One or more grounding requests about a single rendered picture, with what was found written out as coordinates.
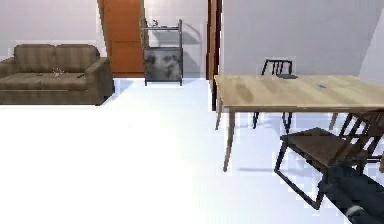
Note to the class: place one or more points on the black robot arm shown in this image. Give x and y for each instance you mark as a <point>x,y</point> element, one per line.
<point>356,193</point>

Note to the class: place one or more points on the black metal shelf cart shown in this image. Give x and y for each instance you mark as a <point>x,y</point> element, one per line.
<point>163,63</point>

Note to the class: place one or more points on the black metal chair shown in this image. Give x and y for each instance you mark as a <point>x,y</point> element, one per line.
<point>276,67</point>

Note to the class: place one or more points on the orange wooden door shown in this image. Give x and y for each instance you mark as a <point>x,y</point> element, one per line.
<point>125,36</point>

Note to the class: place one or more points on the dark grey flat object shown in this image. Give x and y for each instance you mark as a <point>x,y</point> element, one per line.
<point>287,76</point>

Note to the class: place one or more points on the light wooden dining table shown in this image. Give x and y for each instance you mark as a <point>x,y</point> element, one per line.
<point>293,93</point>

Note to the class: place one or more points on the brown two-seat sofa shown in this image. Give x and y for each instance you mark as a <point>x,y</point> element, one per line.
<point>70,81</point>

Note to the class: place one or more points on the small blue object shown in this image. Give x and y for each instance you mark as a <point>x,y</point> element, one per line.
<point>321,86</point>

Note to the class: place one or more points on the dark brown wooden chair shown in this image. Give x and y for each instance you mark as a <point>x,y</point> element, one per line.
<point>320,146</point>

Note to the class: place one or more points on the small pale object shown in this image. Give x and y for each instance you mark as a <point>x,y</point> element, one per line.
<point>58,72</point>

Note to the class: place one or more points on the brown wooden door frame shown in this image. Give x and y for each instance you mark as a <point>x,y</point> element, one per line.
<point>213,40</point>

